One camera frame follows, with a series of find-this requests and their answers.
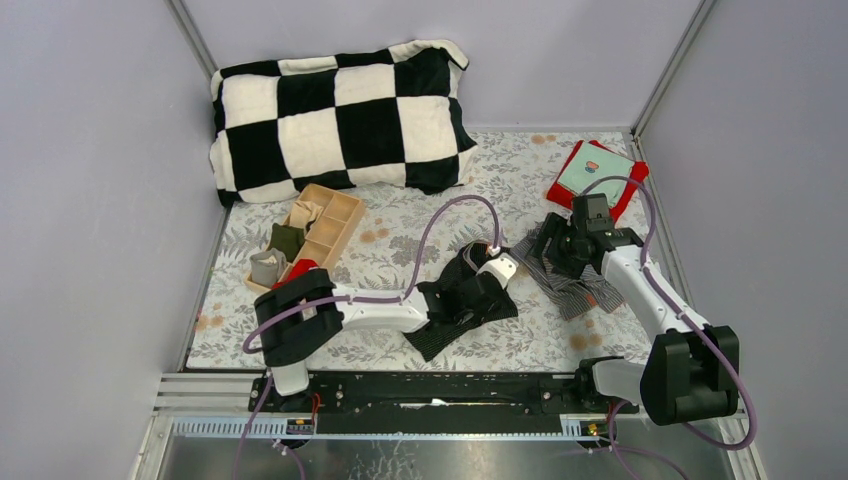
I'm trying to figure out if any red folded garment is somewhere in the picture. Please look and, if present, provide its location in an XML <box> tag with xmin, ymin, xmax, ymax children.
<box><xmin>545</xmin><ymin>140</ymin><xmax>650</xmax><ymax>220</ymax></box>

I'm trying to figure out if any black white checkered pillow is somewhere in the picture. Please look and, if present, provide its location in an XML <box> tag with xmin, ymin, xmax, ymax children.
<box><xmin>209</xmin><ymin>40</ymin><xmax>477</xmax><ymax>206</ymax></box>

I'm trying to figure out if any mint green folded cloth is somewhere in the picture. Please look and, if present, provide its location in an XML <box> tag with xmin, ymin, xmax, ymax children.
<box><xmin>554</xmin><ymin>142</ymin><xmax>636</xmax><ymax>195</ymax></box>

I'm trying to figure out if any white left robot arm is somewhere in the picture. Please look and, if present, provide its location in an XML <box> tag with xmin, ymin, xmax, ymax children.
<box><xmin>243</xmin><ymin>267</ymin><xmax>518</xmax><ymax>411</ymax></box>

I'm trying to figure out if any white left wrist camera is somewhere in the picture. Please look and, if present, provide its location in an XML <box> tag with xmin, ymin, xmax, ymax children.
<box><xmin>477</xmin><ymin>253</ymin><xmax>518</xmax><ymax>290</ymax></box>

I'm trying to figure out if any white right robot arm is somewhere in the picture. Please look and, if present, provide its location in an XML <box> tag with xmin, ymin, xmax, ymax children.
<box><xmin>531</xmin><ymin>213</ymin><xmax>740</xmax><ymax>426</ymax></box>

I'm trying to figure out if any grey striped underwear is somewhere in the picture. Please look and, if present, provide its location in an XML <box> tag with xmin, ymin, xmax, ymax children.
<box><xmin>510</xmin><ymin>222</ymin><xmax>625</xmax><ymax>320</ymax></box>

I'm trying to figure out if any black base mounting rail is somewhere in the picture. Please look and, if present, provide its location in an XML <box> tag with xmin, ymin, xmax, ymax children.
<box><xmin>247</xmin><ymin>371</ymin><xmax>618</xmax><ymax>435</ymax></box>

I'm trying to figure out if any dark green rolled sock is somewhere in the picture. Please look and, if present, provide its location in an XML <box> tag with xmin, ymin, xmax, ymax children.
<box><xmin>268</xmin><ymin>223</ymin><xmax>306</xmax><ymax>263</ymax></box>

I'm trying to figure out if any red rolled sock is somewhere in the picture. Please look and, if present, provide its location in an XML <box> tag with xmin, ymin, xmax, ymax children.
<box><xmin>271</xmin><ymin>258</ymin><xmax>319</xmax><ymax>289</ymax></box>

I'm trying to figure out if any beige rolled sock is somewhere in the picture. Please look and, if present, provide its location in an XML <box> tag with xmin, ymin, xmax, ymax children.
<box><xmin>286</xmin><ymin>200</ymin><xmax>324</xmax><ymax>232</ymax></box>

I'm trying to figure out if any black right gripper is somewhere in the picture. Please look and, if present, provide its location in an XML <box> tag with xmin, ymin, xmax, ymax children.
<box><xmin>523</xmin><ymin>211</ymin><xmax>587</xmax><ymax>280</ymax></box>

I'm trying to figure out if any floral patterned bed sheet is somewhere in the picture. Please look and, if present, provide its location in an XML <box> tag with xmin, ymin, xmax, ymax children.
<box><xmin>185</xmin><ymin>131</ymin><xmax>650</xmax><ymax>372</ymax></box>

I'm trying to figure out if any grey rolled sock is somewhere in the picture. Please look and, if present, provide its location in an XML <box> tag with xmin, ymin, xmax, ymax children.
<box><xmin>249</xmin><ymin>248</ymin><xmax>288</xmax><ymax>288</ymax></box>

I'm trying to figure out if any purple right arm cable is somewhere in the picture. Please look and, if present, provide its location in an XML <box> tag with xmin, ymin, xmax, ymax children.
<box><xmin>579</xmin><ymin>174</ymin><xmax>759</xmax><ymax>480</ymax></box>

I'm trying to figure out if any wooden divided organizer box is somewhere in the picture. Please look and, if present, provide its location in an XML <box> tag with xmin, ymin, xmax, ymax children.
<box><xmin>245</xmin><ymin>184</ymin><xmax>365</xmax><ymax>294</ymax></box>

